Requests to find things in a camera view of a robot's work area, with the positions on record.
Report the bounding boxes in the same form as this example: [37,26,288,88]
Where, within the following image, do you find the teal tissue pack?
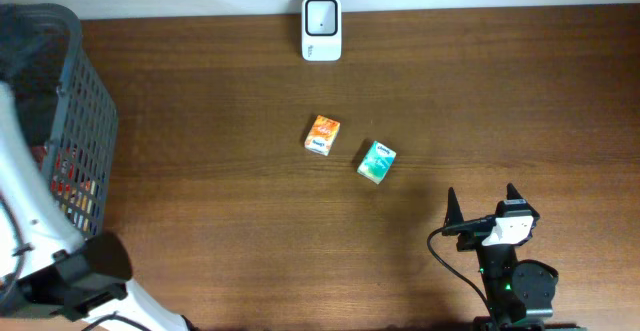
[357,141,397,184]

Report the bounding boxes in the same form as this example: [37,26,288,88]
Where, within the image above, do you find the orange tissue pack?
[304,115,341,156]

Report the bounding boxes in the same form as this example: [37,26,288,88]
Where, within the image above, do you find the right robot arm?
[439,183,580,330]

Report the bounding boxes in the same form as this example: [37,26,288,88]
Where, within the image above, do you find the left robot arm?
[1,84,194,330]

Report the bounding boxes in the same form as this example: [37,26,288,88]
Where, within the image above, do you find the white barcode scanner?
[301,0,343,62]

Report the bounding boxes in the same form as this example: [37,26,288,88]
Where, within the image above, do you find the snack packets in basket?
[48,143,104,238]

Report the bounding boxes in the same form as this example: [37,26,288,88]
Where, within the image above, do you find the grey plastic mesh basket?
[1,4,119,235]

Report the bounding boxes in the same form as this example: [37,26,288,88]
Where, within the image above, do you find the right black cable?
[426,215,497,322]

